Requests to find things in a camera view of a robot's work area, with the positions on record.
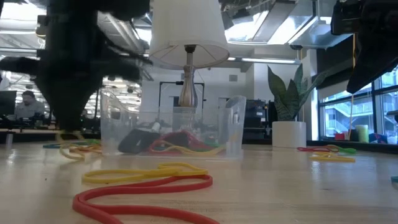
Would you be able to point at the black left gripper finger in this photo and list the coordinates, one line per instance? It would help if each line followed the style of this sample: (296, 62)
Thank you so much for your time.
(57, 99)
(81, 99)

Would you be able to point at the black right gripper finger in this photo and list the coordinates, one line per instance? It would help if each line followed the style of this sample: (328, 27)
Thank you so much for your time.
(376, 62)

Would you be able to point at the clear plastic bin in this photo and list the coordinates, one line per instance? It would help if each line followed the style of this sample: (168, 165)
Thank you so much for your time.
(233, 130)

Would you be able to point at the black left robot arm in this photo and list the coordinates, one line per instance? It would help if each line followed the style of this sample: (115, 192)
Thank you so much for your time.
(77, 6)

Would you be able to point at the blue rubber band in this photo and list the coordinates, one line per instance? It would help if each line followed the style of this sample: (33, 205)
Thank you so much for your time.
(53, 145)

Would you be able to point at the thick red rubber band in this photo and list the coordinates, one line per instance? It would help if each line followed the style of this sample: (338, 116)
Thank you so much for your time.
(124, 211)

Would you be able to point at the person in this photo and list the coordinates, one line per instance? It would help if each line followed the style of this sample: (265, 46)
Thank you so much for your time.
(29, 109)

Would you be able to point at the black computer monitor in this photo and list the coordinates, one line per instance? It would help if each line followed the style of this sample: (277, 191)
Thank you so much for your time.
(7, 102)

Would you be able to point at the silver ceiling light bar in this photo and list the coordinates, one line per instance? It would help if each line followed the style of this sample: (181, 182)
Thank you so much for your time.
(18, 49)

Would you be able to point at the black framed window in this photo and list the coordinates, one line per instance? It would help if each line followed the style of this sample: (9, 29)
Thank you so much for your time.
(339, 118)

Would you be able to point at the light green cylinder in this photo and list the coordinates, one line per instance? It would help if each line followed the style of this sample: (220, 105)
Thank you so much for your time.
(362, 133)

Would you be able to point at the blue box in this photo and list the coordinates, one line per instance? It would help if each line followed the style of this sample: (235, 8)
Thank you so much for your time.
(377, 138)

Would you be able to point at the dark container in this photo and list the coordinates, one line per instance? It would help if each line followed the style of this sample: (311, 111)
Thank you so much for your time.
(354, 137)

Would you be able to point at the small red container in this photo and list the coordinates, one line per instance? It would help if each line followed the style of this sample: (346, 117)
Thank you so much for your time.
(339, 136)

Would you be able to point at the green snake plant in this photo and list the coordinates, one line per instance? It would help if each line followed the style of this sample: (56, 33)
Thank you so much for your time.
(287, 102)

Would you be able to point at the silver lamp base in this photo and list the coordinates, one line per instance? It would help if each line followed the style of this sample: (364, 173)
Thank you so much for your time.
(188, 93)

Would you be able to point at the long ceiling light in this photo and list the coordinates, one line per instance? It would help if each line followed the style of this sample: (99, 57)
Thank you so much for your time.
(264, 60)

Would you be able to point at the white plant pot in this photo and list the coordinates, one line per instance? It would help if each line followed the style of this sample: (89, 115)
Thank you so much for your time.
(289, 133)

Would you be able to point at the white lampshade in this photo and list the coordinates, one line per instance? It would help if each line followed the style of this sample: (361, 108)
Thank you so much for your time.
(186, 25)

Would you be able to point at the black machine cabinet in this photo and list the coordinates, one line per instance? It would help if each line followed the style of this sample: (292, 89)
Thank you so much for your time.
(258, 118)

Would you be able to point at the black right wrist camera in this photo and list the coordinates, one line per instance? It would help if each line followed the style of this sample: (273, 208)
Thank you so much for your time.
(346, 18)

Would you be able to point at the grey metal post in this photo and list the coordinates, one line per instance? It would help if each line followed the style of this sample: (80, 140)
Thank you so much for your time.
(9, 141)

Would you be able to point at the black dome camera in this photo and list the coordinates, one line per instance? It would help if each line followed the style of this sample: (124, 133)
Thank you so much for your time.
(296, 47)

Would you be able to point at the silver ceiling duct hood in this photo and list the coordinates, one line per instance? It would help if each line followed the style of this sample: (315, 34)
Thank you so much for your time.
(280, 28)

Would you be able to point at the grey wall panel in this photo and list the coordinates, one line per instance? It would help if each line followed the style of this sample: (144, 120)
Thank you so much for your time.
(233, 77)

